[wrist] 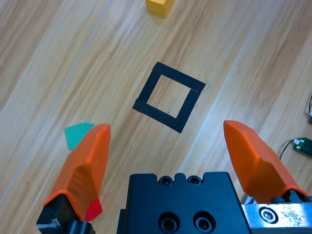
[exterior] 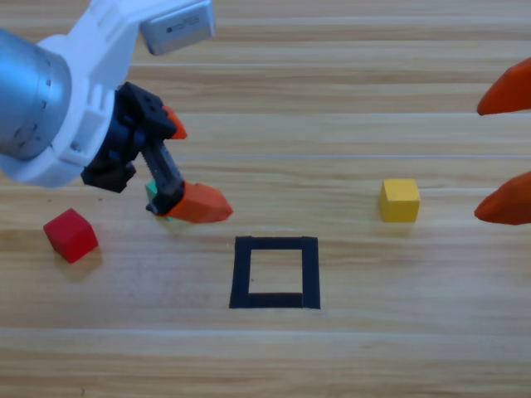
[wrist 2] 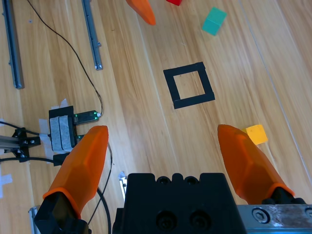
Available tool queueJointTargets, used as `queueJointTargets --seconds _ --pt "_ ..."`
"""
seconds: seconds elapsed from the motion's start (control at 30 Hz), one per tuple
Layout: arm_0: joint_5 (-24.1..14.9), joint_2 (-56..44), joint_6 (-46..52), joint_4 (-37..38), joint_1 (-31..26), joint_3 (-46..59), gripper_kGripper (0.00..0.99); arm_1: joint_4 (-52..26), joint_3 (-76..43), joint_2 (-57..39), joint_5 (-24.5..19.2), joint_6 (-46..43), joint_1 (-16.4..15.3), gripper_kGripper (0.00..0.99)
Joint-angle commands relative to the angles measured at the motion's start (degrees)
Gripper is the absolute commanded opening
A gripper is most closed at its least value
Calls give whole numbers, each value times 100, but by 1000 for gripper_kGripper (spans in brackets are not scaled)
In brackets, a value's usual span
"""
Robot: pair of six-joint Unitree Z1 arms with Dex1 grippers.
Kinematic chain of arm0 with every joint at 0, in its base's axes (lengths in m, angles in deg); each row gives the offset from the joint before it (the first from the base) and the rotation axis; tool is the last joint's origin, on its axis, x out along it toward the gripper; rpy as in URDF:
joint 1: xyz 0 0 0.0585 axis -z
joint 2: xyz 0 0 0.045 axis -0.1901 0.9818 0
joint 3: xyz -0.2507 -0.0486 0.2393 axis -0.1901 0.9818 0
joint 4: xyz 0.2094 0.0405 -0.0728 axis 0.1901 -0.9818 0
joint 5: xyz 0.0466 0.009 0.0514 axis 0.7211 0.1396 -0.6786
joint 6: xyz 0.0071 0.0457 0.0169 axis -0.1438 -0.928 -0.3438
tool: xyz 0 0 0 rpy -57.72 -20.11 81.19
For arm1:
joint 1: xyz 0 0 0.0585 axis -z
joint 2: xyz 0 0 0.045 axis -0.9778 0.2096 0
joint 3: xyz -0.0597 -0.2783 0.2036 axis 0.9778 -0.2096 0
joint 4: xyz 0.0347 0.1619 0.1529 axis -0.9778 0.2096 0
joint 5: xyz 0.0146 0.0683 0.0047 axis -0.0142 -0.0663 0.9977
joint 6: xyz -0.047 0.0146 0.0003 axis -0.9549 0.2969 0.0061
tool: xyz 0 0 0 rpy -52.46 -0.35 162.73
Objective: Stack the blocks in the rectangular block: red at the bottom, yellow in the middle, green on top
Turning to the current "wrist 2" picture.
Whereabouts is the black cable with usb plug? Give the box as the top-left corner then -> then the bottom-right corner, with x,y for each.
0,153 -> 71,167

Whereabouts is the yellow cube block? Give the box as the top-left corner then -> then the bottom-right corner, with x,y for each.
241,124 -> 268,146

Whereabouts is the black tape square outline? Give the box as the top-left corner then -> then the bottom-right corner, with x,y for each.
162,61 -> 216,110

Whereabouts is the thin black wire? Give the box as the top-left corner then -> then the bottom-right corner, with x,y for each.
26,0 -> 104,117
86,142 -> 113,226

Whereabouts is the black metal bracket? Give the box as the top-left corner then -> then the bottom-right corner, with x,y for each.
0,127 -> 41,163

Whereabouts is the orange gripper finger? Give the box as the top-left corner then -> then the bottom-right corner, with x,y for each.
34,125 -> 109,234
125,0 -> 156,26
217,124 -> 306,205

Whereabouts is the grey foam pad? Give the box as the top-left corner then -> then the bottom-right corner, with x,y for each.
49,116 -> 61,151
59,115 -> 74,150

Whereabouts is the short aluminium rail end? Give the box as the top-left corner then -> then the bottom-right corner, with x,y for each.
117,171 -> 128,203
28,205 -> 41,234

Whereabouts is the thick black cable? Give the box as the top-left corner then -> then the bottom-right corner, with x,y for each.
97,189 -> 112,234

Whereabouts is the long aluminium rail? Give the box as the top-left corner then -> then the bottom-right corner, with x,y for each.
1,0 -> 25,90
81,0 -> 103,71

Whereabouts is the black usb hub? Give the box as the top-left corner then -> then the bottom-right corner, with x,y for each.
48,105 -> 76,155

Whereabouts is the green cube block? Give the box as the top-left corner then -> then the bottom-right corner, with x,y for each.
201,6 -> 228,37

